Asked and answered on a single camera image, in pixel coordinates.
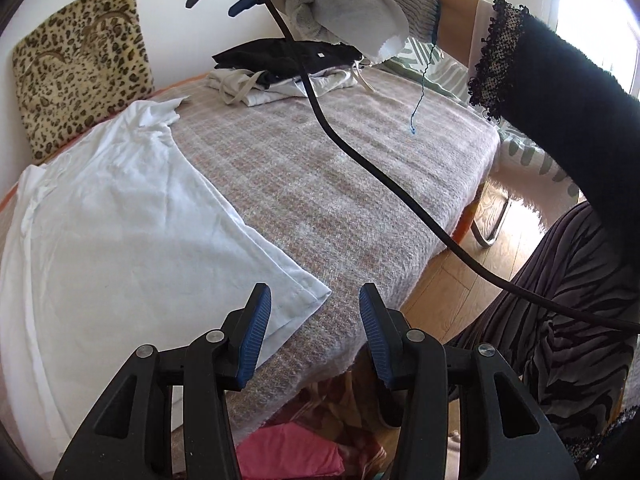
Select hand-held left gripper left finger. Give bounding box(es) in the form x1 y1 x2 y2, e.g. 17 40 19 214
52 283 272 480

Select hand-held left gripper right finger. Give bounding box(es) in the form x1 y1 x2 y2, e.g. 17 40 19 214
359 283 581 480

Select white t-shirt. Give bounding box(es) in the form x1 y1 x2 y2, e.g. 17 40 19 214
0 99 331 461

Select black folded clothes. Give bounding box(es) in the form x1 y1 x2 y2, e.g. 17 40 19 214
212 37 363 86

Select person's right hand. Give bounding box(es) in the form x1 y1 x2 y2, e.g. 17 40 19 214
260 0 444 64

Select red patterned cloth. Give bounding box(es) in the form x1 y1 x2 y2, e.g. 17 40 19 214
272 360 401 480

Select white folded garment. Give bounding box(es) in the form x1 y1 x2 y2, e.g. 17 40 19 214
245 67 376 107

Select pink cloth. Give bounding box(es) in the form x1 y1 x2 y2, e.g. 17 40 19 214
235 422 347 479

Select leopard print cushion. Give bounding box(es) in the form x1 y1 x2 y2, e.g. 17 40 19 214
12 0 156 163

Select pink plaid blanket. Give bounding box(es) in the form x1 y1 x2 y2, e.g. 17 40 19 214
37 67 501 441

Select zebra striped pants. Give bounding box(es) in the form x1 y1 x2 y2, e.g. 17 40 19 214
444 200 640 458

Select black cable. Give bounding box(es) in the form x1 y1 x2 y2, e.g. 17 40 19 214
254 0 640 334

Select metal frame leg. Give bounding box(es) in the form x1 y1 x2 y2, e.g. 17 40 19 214
472 194 512 249

